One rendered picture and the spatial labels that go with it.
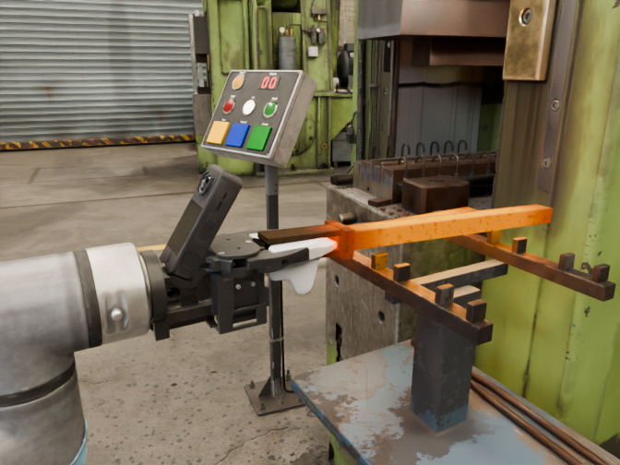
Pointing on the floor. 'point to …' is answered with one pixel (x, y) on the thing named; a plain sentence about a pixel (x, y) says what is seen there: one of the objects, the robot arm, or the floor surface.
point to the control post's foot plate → (267, 405)
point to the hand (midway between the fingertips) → (322, 236)
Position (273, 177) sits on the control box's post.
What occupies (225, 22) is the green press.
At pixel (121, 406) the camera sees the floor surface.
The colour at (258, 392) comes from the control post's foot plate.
